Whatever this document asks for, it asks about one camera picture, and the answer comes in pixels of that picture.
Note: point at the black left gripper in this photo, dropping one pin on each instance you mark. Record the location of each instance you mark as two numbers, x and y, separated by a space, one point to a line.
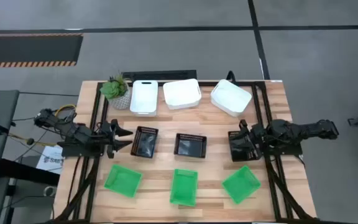
110 137

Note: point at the tape roll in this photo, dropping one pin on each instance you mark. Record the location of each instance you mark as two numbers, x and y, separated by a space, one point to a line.
50 191

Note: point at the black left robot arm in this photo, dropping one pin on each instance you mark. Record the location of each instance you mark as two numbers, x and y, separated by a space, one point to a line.
73 132

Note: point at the white plastic bin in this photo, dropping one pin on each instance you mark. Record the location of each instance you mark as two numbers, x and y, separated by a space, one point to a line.
182 93
231 98
144 98

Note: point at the black hazard-striped floor mat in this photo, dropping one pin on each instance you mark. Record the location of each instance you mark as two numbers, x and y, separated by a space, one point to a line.
30 48

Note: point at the succulent in patterned pot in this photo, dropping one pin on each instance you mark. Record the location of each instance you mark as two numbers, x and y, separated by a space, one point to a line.
115 90

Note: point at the black plastic slotted basket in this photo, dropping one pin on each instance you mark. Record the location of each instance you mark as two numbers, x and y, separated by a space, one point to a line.
190 147
236 155
145 143

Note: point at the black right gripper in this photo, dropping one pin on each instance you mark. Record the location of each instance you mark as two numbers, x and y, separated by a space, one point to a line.
261 137

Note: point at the green plastic slotted basket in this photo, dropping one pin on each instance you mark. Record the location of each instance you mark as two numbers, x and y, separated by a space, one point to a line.
241 184
123 181
184 188

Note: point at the black metal table frame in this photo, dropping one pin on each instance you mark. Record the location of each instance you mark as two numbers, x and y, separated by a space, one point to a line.
257 102

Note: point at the white printed paper sheet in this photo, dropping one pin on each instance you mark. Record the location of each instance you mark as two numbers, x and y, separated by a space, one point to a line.
51 159

